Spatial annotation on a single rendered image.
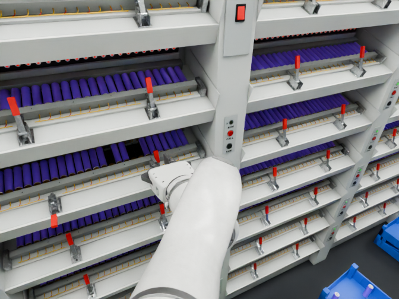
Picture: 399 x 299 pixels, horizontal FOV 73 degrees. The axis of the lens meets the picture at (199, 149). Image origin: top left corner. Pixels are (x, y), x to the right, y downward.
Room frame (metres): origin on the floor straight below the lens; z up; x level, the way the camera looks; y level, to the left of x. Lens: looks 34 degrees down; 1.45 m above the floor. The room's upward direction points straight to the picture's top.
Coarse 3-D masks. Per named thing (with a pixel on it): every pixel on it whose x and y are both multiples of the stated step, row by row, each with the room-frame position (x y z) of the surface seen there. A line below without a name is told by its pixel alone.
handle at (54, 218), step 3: (51, 204) 0.45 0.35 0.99; (54, 204) 0.45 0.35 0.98; (51, 207) 0.45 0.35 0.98; (54, 207) 0.45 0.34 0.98; (54, 210) 0.44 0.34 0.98; (54, 213) 0.43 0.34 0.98; (51, 216) 0.42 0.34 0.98; (54, 216) 0.42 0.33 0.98; (57, 216) 0.42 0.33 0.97; (51, 219) 0.41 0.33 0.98; (54, 219) 0.41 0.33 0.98; (57, 219) 0.41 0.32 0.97; (51, 222) 0.40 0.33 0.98; (54, 222) 0.40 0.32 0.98; (57, 222) 0.40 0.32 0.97; (51, 225) 0.39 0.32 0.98; (54, 225) 0.39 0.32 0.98; (57, 225) 0.39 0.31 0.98
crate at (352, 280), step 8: (352, 264) 0.62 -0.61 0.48; (352, 272) 0.61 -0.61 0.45; (336, 280) 0.57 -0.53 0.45; (344, 280) 0.60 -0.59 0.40; (352, 280) 0.60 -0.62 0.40; (360, 280) 0.59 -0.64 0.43; (368, 280) 0.57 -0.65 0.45; (328, 288) 0.54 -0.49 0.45; (336, 288) 0.57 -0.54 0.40; (344, 288) 0.57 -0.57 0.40; (352, 288) 0.57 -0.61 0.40; (360, 288) 0.57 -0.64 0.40; (376, 288) 0.54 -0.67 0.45; (320, 296) 0.52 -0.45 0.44; (328, 296) 0.54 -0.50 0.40; (344, 296) 0.54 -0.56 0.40; (352, 296) 0.54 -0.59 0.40; (360, 296) 0.54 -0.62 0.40; (368, 296) 0.54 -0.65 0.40; (376, 296) 0.53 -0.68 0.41; (384, 296) 0.52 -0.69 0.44
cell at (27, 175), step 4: (24, 164) 0.55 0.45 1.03; (28, 164) 0.56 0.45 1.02; (24, 168) 0.54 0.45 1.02; (28, 168) 0.54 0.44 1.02; (24, 172) 0.53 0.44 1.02; (28, 172) 0.53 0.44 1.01; (24, 176) 0.52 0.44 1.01; (28, 176) 0.52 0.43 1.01; (24, 180) 0.51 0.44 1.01; (28, 180) 0.51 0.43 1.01; (24, 184) 0.50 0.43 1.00; (28, 184) 0.50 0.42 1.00; (32, 184) 0.51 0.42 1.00
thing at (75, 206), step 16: (192, 128) 0.75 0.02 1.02; (128, 144) 0.68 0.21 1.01; (112, 176) 0.56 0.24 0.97; (64, 192) 0.50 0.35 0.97; (80, 192) 0.51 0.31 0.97; (96, 192) 0.51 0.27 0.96; (112, 192) 0.52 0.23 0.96; (128, 192) 0.52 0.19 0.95; (144, 192) 0.54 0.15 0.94; (32, 208) 0.46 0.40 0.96; (48, 208) 0.46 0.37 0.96; (64, 208) 0.46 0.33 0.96; (80, 208) 0.47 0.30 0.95; (96, 208) 0.49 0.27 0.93; (0, 224) 0.41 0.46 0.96; (16, 224) 0.42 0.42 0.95; (32, 224) 0.42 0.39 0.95; (48, 224) 0.44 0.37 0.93; (0, 240) 0.40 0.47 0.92
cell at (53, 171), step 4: (48, 160) 0.58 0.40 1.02; (52, 160) 0.57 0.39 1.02; (52, 164) 0.56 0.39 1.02; (56, 164) 0.57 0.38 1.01; (52, 168) 0.55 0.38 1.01; (56, 168) 0.55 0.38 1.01; (52, 172) 0.54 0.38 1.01; (56, 172) 0.54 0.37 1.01; (52, 176) 0.53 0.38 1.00; (56, 176) 0.53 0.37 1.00
